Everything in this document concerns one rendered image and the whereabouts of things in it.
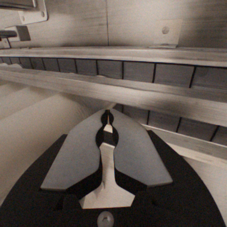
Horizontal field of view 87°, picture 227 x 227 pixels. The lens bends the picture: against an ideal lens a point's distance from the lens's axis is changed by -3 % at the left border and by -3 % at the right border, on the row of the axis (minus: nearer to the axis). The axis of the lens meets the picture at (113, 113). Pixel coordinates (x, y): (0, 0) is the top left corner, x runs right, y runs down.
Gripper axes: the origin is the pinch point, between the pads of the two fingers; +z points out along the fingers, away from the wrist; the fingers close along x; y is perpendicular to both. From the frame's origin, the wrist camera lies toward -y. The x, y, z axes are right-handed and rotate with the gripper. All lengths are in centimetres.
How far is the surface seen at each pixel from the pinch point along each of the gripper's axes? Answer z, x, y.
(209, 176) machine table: 1.6, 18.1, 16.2
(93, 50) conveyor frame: 7.5, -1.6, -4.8
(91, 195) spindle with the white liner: 4.3, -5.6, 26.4
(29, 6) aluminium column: 17.7, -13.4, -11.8
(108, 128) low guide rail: 2.4, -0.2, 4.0
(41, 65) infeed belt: 13.2, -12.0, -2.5
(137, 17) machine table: 9.6, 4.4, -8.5
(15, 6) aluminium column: 16.7, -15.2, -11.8
